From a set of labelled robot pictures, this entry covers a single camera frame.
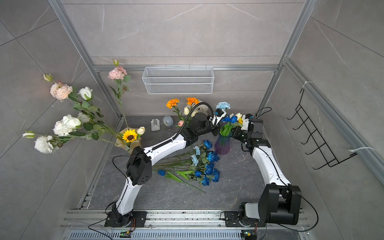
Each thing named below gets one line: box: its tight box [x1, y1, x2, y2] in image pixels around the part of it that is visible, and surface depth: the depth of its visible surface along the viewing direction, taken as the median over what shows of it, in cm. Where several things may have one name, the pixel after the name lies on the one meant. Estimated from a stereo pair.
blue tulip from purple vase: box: [230, 115, 238, 124], surface depth 79 cm
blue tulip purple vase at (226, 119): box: [221, 115, 231, 123], surface depth 78 cm
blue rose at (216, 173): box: [212, 168, 220, 183], surface depth 85 cm
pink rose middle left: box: [107, 66, 128, 80], surface depth 76 cm
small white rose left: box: [34, 135, 54, 154], surface depth 53 cm
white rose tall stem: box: [77, 86, 94, 101], surface depth 70 cm
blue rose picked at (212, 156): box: [206, 151, 220, 163], surface depth 88 cm
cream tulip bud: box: [136, 126, 146, 136], surface depth 73 cm
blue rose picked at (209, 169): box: [156, 163, 214, 175], surface depth 84 cm
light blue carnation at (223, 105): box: [216, 101, 231, 111], surface depth 77 cm
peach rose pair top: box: [50, 82, 73, 103], surface depth 63 cm
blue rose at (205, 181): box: [201, 175, 210, 186], surface depth 84 cm
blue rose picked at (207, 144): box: [203, 140, 213, 149], surface depth 100 cm
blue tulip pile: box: [181, 170, 202, 177], surface depth 88 cm
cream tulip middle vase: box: [183, 106, 190, 116], surface depth 83 cm
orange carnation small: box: [166, 98, 180, 109], surface depth 82 cm
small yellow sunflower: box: [122, 129, 138, 143], surface depth 77 cm
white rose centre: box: [52, 114, 82, 137], surface depth 56 cm
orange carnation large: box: [186, 97, 201, 106], surface depth 83 cm
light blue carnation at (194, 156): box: [190, 145, 201, 160], surface depth 94 cm
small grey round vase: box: [163, 115, 174, 127], surface depth 109 cm
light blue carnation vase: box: [162, 154, 199, 167], surface depth 88 cm
